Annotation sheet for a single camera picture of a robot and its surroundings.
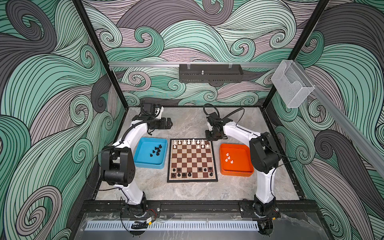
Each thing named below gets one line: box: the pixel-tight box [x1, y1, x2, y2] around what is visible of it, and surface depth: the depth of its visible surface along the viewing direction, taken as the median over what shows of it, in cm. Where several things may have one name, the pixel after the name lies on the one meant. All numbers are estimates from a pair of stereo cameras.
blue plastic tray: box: [133, 137, 168, 169], surface depth 94 cm
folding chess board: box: [167, 138, 218, 183], surface depth 90 cm
